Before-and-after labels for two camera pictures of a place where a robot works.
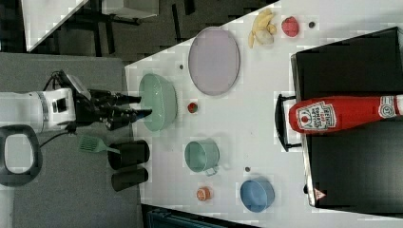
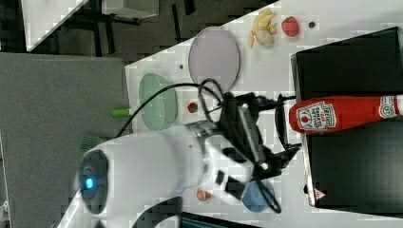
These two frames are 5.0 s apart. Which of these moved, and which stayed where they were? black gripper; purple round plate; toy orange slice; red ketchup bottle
Moved: black gripper
Stayed: purple round plate; toy orange slice; red ketchup bottle
